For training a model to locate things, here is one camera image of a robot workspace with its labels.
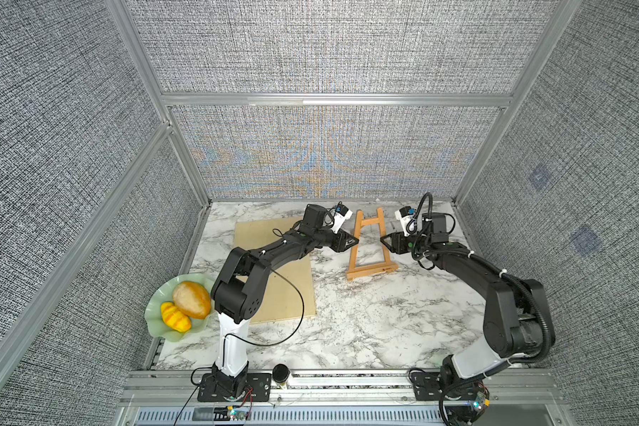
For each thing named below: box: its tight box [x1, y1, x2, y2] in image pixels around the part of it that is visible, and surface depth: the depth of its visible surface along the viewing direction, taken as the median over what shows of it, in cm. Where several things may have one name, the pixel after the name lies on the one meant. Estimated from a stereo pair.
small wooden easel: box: [346, 207, 399, 281], surface depth 94 cm
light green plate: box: [143, 273, 216, 342], surface depth 85 cm
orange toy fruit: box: [172, 280, 212, 320], surface depth 85 cm
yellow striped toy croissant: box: [159, 300, 192, 332], surface depth 84 cm
